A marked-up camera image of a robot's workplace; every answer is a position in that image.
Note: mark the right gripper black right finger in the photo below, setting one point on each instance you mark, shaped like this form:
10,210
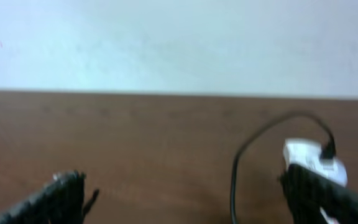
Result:
308,194

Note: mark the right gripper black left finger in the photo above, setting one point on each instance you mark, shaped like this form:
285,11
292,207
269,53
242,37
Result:
61,201

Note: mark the white power strip red switches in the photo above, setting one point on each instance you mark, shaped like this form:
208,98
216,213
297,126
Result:
306,154

